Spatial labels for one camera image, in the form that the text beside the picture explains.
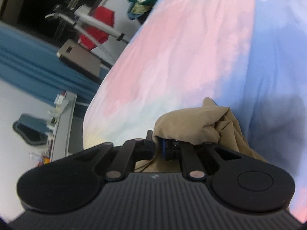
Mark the red garment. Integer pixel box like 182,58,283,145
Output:
78,6,116,51

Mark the white dressing table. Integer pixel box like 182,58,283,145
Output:
47,90,78,164

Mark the dark window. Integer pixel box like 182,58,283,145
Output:
0,0,121,44

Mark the blue curtain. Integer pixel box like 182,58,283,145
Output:
0,20,109,104

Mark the tan shirt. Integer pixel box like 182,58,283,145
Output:
134,97,268,173

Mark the bed with pastel cover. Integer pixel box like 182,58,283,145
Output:
82,0,307,224

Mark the white tissue box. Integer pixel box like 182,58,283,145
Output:
54,94,67,106

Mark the wavy white-framed mirror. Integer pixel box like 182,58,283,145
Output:
12,114,49,146

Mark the white stand pole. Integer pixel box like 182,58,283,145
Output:
44,3,130,66

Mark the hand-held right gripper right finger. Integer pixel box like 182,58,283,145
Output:
161,138,243,182

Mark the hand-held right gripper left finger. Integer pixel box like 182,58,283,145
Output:
79,129,156,182

